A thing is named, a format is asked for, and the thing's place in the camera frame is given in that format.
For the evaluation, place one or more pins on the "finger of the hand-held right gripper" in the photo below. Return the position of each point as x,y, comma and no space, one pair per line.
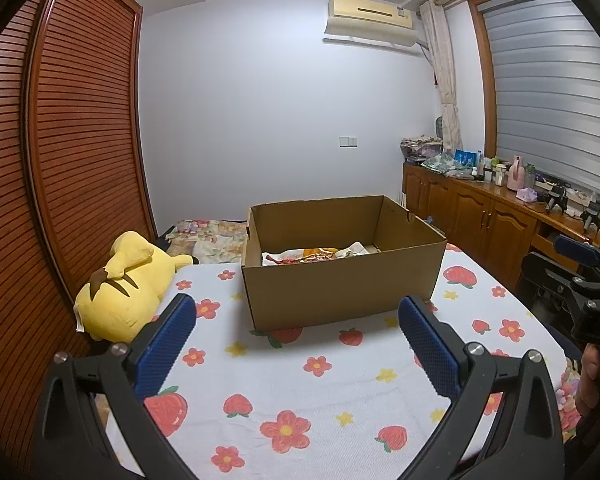
575,249
550,280

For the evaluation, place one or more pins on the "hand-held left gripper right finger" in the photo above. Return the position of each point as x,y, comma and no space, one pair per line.
427,347

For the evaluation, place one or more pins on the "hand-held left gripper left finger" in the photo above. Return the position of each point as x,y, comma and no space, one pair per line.
167,345

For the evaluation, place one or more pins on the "brown cardboard box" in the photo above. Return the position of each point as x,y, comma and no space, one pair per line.
340,290

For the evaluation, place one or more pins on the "long white snack packet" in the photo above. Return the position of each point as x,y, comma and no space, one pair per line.
282,258

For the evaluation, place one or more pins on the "person's right hand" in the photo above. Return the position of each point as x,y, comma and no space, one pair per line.
592,380

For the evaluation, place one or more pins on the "yellow plush toy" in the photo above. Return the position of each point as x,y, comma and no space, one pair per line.
125,300

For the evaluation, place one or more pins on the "purple tissue pack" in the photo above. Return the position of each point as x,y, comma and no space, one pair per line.
526,195

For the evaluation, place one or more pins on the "floral bed sheet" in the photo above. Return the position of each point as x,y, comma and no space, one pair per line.
570,395

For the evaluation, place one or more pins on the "pink kettle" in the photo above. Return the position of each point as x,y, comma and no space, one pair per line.
516,175

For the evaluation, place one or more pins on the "wooden sideboard cabinet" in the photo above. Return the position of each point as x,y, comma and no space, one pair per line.
475,215

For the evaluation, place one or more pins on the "cartoon print quilt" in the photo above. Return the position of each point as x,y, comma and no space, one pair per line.
210,237

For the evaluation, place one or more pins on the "blue box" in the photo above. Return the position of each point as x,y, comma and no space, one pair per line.
465,158

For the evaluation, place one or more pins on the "grey window blind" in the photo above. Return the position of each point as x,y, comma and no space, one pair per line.
555,90

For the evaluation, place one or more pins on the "green patterned cloth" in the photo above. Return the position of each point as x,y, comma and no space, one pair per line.
439,162

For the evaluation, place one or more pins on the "small desk fan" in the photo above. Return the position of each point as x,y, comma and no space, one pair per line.
439,127

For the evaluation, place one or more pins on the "pile of packets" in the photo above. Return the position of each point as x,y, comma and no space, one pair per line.
420,149

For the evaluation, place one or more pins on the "beige curtain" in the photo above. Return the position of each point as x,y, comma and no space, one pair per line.
445,75

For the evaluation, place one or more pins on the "brown slatted wardrobe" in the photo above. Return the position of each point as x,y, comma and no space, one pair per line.
70,135

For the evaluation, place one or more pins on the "white wall switch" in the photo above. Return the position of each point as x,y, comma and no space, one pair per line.
349,141

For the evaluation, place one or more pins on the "wall air conditioner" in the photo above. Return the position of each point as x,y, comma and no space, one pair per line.
370,17

